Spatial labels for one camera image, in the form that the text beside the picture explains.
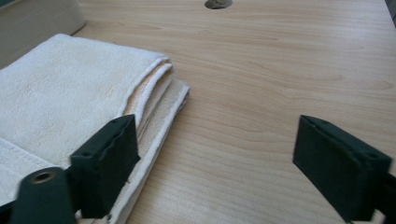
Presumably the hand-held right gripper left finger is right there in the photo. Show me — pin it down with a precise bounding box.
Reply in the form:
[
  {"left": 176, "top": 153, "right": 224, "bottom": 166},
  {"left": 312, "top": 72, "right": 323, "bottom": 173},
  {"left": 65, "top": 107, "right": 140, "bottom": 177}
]
[{"left": 68, "top": 114, "right": 141, "bottom": 219}]

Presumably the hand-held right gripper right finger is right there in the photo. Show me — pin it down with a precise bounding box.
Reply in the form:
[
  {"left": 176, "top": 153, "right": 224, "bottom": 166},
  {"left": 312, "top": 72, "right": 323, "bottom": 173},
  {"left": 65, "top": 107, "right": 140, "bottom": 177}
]
[{"left": 291, "top": 114, "right": 393, "bottom": 223}]

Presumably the white towel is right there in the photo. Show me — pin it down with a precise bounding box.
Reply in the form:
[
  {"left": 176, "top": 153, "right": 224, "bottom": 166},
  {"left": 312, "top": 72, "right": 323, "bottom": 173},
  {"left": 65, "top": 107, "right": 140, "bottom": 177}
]
[{"left": 0, "top": 33, "right": 191, "bottom": 224}]

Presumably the white plastic container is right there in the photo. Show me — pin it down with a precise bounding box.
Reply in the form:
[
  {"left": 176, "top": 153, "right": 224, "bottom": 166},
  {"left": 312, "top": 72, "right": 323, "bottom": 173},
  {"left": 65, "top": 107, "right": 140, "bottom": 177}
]
[{"left": 0, "top": 0, "right": 87, "bottom": 70}]

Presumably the round cable hole grommet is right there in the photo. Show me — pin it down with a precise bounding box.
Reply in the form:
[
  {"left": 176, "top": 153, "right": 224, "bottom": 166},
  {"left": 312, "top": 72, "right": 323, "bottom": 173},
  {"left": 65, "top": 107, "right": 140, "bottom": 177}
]
[{"left": 204, "top": 0, "right": 233, "bottom": 10}]

